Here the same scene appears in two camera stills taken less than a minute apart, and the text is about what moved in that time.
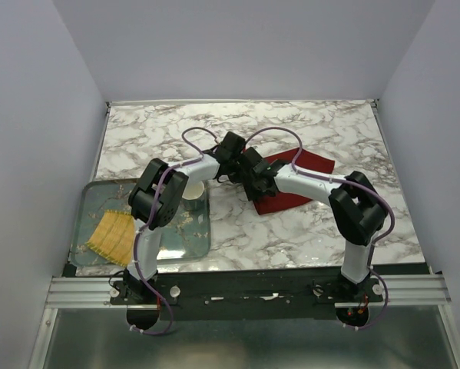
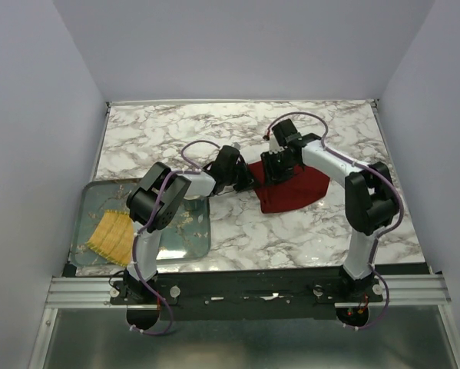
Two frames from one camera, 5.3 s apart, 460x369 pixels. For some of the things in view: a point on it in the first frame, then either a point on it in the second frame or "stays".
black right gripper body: (253, 191) → (276, 167)
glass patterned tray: (188, 237) stays
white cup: (193, 196) stays
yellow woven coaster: (114, 236) stays
